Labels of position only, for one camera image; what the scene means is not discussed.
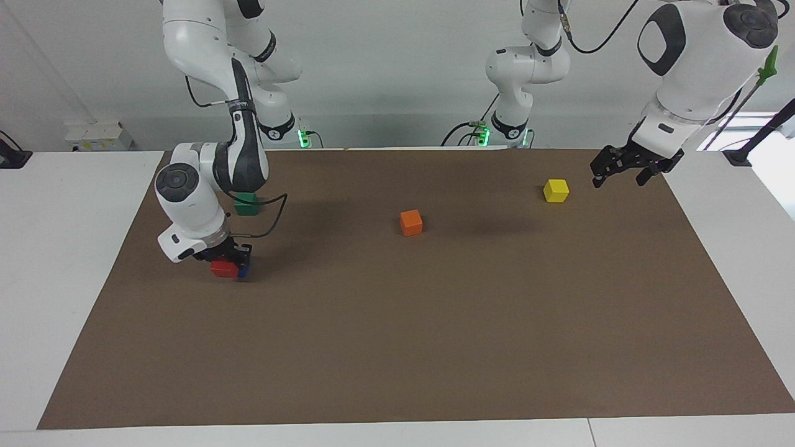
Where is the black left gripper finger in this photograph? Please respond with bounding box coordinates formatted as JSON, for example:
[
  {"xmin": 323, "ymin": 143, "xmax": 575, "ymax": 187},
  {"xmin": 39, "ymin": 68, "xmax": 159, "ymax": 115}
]
[
  {"xmin": 590, "ymin": 148, "xmax": 629, "ymax": 187},
  {"xmin": 636, "ymin": 155, "xmax": 684, "ymax": 186}
]

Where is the green tipped grabber stick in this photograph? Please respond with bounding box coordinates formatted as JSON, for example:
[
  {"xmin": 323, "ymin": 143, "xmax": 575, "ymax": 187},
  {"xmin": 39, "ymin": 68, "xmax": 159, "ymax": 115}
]
[{"xmin": 702, "ymin": 45, "xmax": 779, "ymax": 151}]

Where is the white power box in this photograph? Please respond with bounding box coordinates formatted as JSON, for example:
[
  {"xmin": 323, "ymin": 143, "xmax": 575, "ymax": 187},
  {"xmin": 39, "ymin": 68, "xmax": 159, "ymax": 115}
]
[{"xmin": 64, "ymin": 121, "xmax": 133, "ymax": 152}]

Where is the brown table mat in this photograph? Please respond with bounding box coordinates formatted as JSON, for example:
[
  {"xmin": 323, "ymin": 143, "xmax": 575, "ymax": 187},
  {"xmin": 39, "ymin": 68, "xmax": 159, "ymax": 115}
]
[{"xmin": 36, "ymin": 148, "xmax": 795, "ymax": 430}]

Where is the black table clamp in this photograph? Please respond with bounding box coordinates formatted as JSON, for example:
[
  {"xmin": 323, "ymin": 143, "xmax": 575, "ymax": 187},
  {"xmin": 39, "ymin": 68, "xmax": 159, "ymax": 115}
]
[{"xmin": 0, "ymin": 130, "xmax": 33, "ymax": 169}]

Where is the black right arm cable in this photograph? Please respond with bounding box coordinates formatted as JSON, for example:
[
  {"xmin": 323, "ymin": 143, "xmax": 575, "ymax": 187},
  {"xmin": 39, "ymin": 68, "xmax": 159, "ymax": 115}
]
[{"xmin": 185, "ymin": 74, "xmax": 288, "ymax": 240}]

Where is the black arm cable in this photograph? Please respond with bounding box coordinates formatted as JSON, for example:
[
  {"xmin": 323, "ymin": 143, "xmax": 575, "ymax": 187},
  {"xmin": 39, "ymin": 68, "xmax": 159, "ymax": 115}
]
[
  {"xmin": 185, "ymin": 74, "xmax": 288, "ymax": 240},
  {"xmin": 559, "ymin": 0, "xmax": 746, "ymax": 125}
]

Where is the black camera stand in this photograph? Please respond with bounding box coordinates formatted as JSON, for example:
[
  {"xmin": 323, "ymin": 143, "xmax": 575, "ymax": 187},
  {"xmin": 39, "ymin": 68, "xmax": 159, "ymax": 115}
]
[{"xmin": 724, "ymin": 98, "xmax": 795, "ymax": 167}]

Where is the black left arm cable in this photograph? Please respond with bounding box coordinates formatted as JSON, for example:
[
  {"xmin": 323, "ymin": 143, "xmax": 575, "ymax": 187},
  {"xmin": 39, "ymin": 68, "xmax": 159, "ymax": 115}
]
[{"xmin": 559, "ymin": 0, "xmax": 746, "ymax": 125}]

